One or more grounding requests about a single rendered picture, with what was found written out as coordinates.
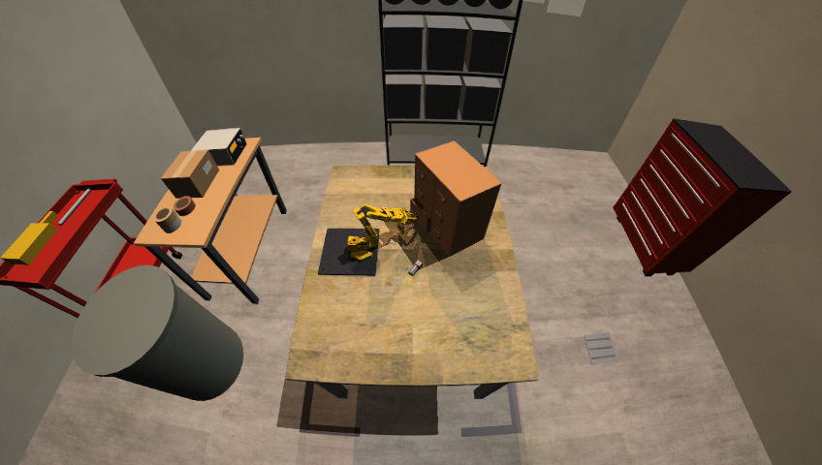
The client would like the dark brown wooden chest of drawers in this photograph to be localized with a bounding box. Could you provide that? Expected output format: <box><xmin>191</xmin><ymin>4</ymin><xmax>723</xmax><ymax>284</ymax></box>
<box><xmin>414</xmin><ymin>141</ymin><xmax>501</xmax><ymax>257</ymax></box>

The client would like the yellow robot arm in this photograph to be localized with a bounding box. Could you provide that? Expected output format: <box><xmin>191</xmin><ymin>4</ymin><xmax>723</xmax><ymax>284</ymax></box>
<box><xmin>349</xmin><ymin>204</ymin><xmax>402</xmax><ymax>262</ymax></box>

